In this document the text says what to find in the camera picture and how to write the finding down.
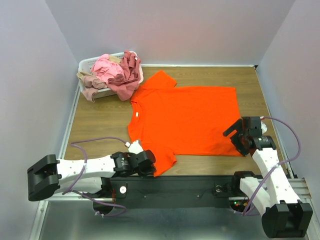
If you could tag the aluminium frame rail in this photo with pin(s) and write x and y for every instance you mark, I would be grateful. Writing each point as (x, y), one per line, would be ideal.
(299, 185)

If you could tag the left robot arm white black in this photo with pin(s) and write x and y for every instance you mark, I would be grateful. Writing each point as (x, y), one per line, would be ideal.
(50, 176)

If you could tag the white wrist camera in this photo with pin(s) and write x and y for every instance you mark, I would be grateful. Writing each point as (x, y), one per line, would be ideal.
(135, 147)
(264, 127)

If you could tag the beige mauve t shirt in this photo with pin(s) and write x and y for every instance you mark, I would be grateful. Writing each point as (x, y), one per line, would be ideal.
(91, 85)

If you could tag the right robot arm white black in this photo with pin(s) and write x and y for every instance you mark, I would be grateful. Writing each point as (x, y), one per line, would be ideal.
(283, 214)

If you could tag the white plastic laundry basket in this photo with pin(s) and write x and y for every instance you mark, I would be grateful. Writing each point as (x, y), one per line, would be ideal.
(86, 65)

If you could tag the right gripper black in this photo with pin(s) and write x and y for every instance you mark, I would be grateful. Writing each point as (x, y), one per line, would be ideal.
(238, 135)

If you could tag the dusty rose t shirt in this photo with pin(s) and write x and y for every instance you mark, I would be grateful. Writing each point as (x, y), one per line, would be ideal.
(124, 84)

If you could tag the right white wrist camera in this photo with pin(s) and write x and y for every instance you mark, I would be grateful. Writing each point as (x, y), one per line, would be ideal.
(264, 127)

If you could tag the light pink t shirt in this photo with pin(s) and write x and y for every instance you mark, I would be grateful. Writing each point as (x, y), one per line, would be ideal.
(107, 67)

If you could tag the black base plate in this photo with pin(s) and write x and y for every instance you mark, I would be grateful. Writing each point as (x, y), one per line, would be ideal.
(169, 192)

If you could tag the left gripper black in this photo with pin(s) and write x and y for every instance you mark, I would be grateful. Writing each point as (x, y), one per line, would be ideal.
(149, 170)

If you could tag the orange t shirt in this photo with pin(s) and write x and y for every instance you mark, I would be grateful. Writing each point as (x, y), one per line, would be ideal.
(189, 120)

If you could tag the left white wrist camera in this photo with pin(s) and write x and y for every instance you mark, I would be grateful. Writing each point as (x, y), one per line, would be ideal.
(135, 147)

